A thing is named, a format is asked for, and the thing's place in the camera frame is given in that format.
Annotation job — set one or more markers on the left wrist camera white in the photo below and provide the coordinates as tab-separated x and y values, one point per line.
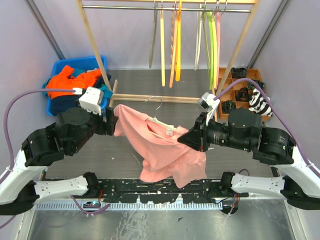
90	99

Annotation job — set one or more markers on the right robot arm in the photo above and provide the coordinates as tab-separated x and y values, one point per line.
299	182

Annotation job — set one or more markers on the grey hanger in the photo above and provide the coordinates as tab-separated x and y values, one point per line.
154	29

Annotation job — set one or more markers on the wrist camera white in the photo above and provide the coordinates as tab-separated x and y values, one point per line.
90	99
209	102

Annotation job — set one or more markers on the light orange hanger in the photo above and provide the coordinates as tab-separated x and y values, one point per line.
172	49

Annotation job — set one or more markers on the teal garment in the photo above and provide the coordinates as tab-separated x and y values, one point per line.
106	92

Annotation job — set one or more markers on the pink t shirt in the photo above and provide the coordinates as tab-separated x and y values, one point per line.
163	156

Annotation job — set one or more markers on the blue plastic bin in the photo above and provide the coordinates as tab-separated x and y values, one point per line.
82	64

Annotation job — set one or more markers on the pale yellow hanger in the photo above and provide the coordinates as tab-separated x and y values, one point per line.
162	48

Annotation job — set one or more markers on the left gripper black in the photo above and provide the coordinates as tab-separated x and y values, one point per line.
107	127

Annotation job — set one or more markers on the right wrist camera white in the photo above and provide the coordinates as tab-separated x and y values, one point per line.
209	102

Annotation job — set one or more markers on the orange garment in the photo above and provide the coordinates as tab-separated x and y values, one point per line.
66	80

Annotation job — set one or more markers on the navy garment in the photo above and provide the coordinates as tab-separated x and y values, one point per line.
66	101

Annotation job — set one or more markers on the black white striped cloth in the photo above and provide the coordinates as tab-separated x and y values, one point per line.
259	105

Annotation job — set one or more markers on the white hanger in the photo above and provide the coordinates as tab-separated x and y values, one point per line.
198	40

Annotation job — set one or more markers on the yellow green hanger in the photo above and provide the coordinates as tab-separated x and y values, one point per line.
215	51

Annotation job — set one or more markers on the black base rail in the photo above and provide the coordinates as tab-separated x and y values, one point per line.
132	190

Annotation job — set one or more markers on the wooden compartment tray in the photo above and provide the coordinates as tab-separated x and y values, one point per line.
253	74

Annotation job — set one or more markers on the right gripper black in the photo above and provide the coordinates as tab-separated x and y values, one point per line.
197	138

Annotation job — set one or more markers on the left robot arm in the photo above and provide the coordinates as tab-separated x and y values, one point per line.
19	192

